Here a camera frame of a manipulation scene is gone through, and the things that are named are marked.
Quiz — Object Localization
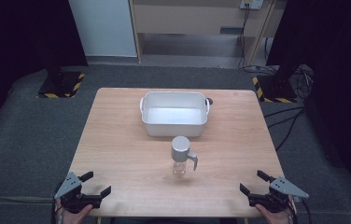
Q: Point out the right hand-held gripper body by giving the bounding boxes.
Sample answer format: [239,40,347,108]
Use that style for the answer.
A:
[247,175,310,214]

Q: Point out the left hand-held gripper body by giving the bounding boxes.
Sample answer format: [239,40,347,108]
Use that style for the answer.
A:
[54,172,103,215]

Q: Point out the person's right hand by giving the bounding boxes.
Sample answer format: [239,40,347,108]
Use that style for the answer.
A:
[254,199,298,224]

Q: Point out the person's left hand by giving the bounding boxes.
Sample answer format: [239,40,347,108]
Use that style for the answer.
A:
[55,199,94,224]

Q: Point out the glass bottle with grey lid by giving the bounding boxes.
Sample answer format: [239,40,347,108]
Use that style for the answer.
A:
[170,135,200,179]

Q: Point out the black striped stand base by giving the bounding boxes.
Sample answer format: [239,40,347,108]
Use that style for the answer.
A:
[252,74,298,104]
[36,70,86,99]

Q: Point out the white plastic basin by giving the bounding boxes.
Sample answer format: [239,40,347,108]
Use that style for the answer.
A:
[139,91,211,138]

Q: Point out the black curtain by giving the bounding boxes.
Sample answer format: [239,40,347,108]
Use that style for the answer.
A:
[0,0,90,142]
[266,0,351,202]

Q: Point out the white cabinet panel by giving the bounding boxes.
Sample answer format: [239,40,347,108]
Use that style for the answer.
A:
[68,0,138,58]

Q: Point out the white power strip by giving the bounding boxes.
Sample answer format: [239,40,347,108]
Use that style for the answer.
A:
[239,0,264,10]

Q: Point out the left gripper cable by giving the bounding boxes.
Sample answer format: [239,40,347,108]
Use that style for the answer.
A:
[49,186,64,224]

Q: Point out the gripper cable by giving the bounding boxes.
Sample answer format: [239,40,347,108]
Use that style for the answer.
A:
[49,186,64,224]
[299,197,314,224]

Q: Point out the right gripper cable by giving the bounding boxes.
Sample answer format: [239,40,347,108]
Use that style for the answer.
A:
[299,197,314,224]

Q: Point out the black floor cables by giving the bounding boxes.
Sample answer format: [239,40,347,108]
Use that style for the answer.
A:
[262,105,307,152]

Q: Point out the black hanging power cable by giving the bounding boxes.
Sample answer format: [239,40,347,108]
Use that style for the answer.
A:
[237,5,251,69]

